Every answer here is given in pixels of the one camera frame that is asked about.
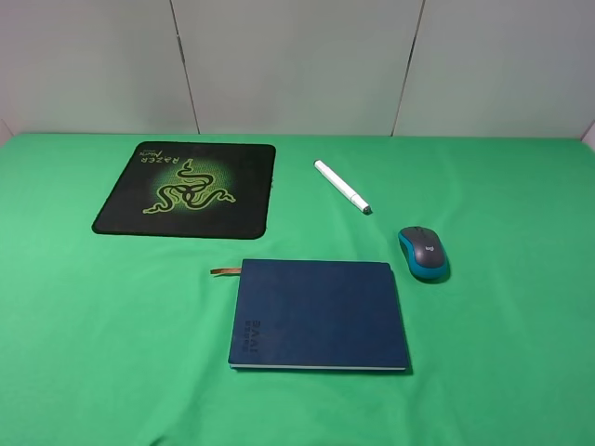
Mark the dark blue notebook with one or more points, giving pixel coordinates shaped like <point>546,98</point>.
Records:
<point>319,315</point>

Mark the grey blue computer mouse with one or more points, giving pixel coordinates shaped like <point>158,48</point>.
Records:
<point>424,253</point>

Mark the white marker pen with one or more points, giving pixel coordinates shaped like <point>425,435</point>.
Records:
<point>343,187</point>

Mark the brown ribbon bookmark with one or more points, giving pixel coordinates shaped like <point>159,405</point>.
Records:
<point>225,271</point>

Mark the black green Razer mouse pad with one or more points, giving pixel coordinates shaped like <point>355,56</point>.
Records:
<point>191,190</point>

